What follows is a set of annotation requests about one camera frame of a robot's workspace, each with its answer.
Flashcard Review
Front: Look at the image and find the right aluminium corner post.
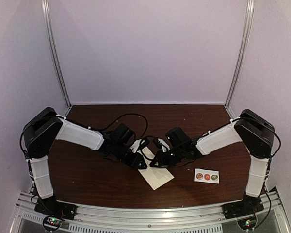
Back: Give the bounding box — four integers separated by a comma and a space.
225, 0, 255, 108

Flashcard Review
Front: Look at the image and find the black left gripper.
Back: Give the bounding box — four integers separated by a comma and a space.
113, 143, 147, 170

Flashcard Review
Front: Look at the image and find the cream paper envelope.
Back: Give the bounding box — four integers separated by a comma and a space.
139, 158, 174, 190

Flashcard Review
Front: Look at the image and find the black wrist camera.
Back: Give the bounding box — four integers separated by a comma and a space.
153, 137, 170, 152
130, 139, 149, 153

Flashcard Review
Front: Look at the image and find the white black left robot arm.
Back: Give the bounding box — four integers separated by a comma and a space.
19, 107, 147, 216

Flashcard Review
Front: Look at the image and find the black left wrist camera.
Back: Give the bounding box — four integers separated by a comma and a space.
130, 139, 149, 153

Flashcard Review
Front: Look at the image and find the black braided left camera cable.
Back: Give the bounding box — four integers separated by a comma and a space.
101, 114, 148, 139

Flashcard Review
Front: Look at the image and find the sticker sheet with three seals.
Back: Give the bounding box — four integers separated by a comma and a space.
194, 168, 220, 184

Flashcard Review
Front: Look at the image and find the black braided right camera cable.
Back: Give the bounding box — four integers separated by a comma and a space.
139, 135, 161, 162

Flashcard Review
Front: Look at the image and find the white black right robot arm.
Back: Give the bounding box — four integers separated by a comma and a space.
150, 109, 279, 215

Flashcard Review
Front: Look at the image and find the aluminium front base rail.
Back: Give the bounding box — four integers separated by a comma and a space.
7, 191, 291, 233

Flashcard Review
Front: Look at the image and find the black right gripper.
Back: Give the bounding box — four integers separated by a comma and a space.
150, 146, 185, 168

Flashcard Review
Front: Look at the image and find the black braided camera cable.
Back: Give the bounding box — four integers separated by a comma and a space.
139, 135, 161, 162
101, 114, 148, 139

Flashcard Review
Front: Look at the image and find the aluminium corner post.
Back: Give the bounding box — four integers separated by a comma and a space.
41, 0, 72, 108
225, 0, 255, 108

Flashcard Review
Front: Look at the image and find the left aluminium corner post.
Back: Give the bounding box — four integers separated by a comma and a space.
41, 0, 72, 108

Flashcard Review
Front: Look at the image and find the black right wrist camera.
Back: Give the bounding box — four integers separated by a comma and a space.
153, 137, 170, 152

